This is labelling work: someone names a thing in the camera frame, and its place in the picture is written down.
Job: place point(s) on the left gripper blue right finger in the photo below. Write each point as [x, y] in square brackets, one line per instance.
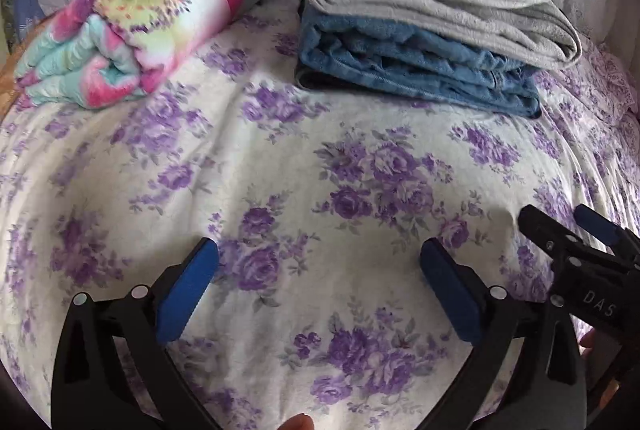
[547, 388]

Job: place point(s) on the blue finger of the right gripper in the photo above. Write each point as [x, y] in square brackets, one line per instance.
[622, 241]
[561, 245]

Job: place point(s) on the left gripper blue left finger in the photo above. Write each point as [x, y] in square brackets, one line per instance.
[89, 388]

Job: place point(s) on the person right hand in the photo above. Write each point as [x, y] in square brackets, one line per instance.
[587, 343]

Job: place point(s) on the person left hand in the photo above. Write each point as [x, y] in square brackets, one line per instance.
[298, 422]

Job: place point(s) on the purple floral bed sheet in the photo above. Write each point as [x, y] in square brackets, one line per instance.
[319, 204]

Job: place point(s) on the orange brown pillow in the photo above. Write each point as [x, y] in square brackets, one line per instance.
[8, 89]

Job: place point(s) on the folded blue denim jeans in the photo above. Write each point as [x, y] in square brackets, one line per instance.
[353, 53]

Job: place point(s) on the folded floral turquoise pink blanket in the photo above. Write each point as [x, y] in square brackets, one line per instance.
[96, 53]

